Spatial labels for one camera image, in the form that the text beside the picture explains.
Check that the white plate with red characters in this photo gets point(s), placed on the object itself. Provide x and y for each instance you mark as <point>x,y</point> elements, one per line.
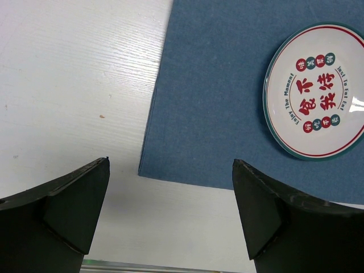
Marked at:
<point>313,92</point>

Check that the blue cloth napkin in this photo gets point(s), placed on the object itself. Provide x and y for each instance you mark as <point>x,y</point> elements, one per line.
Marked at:
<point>206,109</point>

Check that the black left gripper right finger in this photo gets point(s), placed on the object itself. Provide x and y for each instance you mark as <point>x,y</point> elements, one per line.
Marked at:
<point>287,230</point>

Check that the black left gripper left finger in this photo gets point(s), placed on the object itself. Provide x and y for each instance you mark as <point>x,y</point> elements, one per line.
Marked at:
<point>50,227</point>

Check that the aluminium table edge rail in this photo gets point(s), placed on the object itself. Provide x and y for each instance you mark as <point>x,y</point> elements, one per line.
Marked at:
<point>91,265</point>

